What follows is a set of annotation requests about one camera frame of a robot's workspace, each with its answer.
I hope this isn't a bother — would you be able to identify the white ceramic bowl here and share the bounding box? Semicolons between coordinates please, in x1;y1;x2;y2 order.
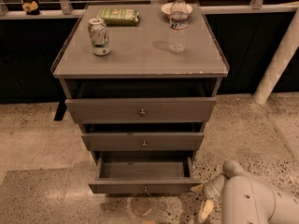
161;3;192;21

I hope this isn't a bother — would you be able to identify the white diagonal pillar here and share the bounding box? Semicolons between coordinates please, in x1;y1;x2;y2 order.
252;9;299;105

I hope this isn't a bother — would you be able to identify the green snack bag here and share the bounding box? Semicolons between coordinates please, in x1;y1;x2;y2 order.
97;8;139;26

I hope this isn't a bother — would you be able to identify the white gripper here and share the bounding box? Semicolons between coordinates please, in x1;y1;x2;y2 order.
191;174;228;223

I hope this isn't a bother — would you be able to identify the grey top drawer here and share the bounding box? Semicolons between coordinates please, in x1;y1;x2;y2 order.
65;97;216;124

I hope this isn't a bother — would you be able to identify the small yellow object on ledge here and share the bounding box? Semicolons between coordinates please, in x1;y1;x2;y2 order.
22;1;40;15

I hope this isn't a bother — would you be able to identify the clear plastic water bottle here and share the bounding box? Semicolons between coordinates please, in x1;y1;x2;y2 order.
170;0;189;53

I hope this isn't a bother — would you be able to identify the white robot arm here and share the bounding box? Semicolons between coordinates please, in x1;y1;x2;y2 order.
191;161;299;224

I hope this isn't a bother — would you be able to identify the green white soda can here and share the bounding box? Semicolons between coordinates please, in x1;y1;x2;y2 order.
88;18;110;56

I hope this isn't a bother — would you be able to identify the grey middle drawer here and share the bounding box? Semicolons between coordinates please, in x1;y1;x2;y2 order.
82;133;204;151

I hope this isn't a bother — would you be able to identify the grey wooden drawer cabinet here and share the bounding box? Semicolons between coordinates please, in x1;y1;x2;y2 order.
50;3;231;166

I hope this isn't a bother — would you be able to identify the grey drawer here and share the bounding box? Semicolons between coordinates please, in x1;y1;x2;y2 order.
65;97;216;124
82;133;204;151
89;153;199;194

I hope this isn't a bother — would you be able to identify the grey bottom drawer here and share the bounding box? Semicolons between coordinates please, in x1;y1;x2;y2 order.
89;153;199;194

